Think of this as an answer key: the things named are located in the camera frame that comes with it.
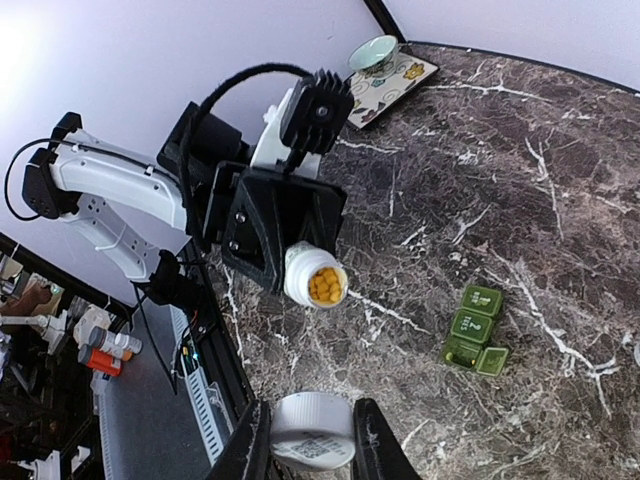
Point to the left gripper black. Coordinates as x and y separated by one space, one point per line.
255 213

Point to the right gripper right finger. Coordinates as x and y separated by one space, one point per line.
378 454

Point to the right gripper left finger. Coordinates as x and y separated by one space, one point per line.
246 455

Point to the white bottle cap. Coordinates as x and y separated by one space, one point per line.
313 431

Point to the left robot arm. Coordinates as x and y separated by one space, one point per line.
78 179

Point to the yellow pills in bottle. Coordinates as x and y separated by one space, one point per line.
326 287

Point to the floral square plate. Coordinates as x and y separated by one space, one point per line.
373 96

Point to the pale green bowl left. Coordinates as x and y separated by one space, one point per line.
376 58

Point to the white slotted cable duct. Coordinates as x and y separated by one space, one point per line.
211 415

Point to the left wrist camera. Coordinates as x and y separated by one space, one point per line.
305 125

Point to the left black frame post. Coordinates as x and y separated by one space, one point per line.
384 19

